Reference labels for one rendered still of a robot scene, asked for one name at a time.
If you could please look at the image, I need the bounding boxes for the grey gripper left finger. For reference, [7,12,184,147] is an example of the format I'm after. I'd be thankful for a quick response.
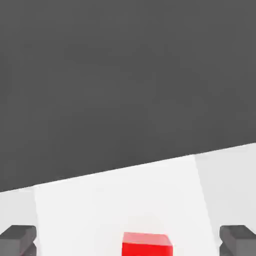
[0,224,38,256]

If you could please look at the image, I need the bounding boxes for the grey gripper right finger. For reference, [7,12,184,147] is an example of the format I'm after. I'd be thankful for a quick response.
[219,224,256,256]

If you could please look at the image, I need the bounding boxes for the small red cube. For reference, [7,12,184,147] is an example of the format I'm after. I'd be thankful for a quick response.
[121,231,174,256]

